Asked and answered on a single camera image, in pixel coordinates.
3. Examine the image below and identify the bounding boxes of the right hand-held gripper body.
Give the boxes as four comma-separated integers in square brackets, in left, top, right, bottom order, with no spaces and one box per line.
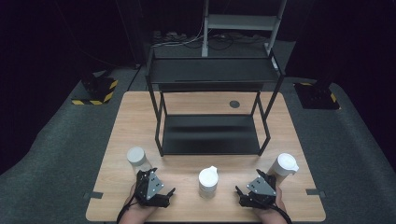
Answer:
[238,175,278,208]

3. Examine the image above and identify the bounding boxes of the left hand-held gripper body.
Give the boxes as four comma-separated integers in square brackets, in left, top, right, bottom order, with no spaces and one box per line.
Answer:
[134,169,172,209]

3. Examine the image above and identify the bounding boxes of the white cup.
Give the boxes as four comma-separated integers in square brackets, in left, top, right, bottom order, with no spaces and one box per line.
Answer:
[126,147,153,175]

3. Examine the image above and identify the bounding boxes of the white-lidded jar with spout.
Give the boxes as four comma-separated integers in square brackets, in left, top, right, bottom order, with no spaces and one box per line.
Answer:
[198,165,219,200]

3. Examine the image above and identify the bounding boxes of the black two-tier metal rack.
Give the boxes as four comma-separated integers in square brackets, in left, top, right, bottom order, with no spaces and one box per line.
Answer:
[145,46,286,158]

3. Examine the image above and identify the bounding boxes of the person's right hand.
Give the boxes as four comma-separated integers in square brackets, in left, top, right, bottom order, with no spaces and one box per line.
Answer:
[253,186,288,218]

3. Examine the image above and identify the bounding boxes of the person's left hand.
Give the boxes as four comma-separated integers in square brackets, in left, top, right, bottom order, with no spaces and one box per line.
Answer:
[124,183,158,217]

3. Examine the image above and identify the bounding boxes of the white-lidded jar, brown contents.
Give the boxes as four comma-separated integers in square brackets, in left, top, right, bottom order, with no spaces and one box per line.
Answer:
[266,152,300,187]

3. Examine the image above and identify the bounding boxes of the grey tape piece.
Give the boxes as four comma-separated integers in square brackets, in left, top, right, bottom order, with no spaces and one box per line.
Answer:
[305,188,327,199]
[83,190,104,200]

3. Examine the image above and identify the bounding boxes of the hazard-striped stand base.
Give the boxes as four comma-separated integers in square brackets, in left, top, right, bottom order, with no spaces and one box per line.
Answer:
[71,76,120,106]
[293,81,341,110]

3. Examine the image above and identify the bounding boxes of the black power strip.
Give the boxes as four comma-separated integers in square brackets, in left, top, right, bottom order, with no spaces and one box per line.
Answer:
[152,30,189,43]

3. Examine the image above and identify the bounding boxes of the grey metal stand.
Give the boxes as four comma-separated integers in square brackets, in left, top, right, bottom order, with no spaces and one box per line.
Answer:
[201,0,288,59]

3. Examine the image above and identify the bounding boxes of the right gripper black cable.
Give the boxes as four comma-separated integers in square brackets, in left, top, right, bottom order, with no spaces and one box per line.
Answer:
[266,201,293,224]

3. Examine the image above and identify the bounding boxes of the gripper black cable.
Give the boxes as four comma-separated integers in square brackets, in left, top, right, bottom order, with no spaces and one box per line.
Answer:
[266,201,293,224]
[116,192,138,224]

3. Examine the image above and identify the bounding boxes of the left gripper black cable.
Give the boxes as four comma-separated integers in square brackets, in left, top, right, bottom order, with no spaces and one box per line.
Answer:
[116,192,138,224]

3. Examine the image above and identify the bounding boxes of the white floor cable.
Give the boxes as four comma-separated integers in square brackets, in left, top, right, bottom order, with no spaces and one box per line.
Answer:
[152,17,207,49]

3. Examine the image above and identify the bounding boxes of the black floor cables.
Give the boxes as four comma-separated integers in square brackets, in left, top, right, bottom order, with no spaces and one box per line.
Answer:
[207,32,269,51]

